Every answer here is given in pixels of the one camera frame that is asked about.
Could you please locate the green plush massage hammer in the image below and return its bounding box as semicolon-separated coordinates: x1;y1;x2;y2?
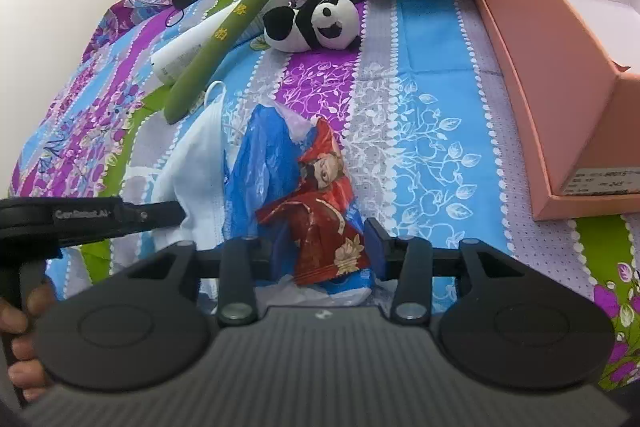
164;0;269;124

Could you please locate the blue plastic snack bag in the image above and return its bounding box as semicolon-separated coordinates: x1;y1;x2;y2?
224;104;374;309

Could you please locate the small panda plush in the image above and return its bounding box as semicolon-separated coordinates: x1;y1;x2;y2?
262;0;360;53

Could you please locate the person left hand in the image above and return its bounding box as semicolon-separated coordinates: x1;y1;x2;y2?
1;277;56;402

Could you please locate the pink cardboard box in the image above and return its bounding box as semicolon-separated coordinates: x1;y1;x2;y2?
476;0;639;220

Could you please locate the white cylindrical bottle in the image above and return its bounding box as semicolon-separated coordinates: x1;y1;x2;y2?
151;0;300;86

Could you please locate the light blue face mask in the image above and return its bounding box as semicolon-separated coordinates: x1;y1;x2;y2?
152;81;232;251

